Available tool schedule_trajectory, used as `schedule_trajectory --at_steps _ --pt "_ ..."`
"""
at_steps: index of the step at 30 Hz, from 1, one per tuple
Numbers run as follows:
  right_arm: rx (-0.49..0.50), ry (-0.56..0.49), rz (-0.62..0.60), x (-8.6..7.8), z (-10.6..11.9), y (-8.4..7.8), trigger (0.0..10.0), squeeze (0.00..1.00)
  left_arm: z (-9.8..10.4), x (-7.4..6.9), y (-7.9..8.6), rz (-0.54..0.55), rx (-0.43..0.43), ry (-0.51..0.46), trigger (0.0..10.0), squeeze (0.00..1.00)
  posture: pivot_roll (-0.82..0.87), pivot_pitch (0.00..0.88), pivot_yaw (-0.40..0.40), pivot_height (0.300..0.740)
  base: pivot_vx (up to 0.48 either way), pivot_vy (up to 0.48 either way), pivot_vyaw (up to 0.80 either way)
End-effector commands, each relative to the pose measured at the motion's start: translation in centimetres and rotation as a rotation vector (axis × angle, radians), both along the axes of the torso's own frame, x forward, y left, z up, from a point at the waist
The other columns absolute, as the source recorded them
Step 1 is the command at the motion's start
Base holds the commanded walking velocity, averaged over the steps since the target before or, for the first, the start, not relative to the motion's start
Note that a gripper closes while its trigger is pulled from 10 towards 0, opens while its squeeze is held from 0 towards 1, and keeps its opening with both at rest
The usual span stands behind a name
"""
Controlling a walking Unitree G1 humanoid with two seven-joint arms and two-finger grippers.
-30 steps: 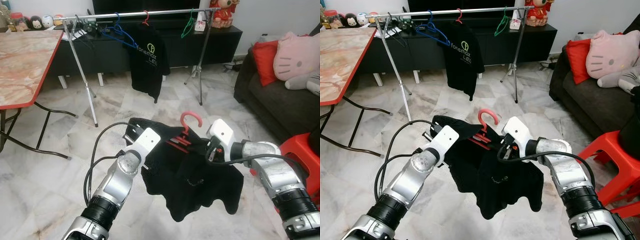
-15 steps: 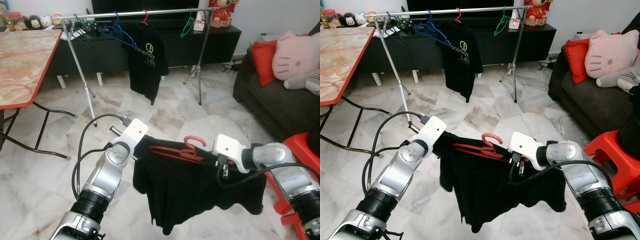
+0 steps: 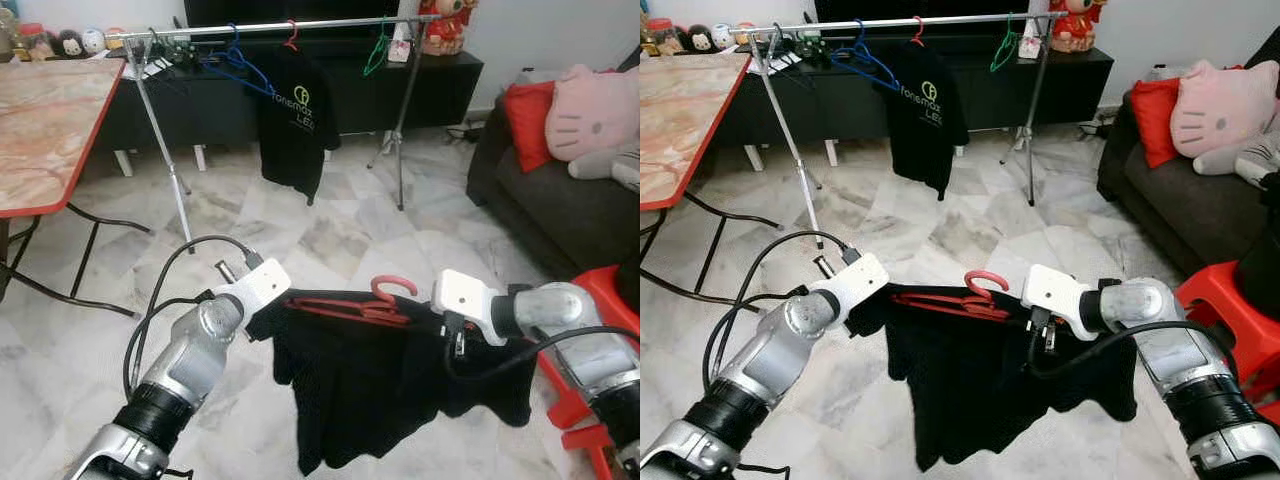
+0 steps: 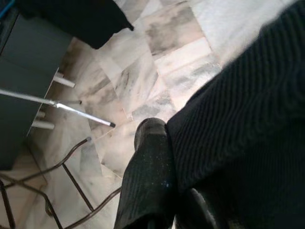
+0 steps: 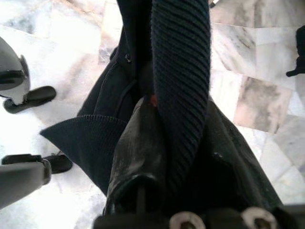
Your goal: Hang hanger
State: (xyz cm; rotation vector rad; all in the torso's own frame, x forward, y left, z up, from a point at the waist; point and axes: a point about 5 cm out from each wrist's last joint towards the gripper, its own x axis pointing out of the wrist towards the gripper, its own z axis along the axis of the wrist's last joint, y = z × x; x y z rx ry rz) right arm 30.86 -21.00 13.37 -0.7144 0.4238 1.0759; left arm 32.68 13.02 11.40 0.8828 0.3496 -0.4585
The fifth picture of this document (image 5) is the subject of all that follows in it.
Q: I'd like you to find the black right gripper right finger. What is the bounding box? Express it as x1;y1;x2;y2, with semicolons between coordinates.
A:
181;101;284;210

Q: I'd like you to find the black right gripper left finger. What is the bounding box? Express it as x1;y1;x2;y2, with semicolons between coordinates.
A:
104;97;169;213

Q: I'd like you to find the black ribbed collar garment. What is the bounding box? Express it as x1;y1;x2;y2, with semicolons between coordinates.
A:
40;0;212;198

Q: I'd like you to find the grey robot right leg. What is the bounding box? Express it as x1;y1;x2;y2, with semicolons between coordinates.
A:
0;152;72;204

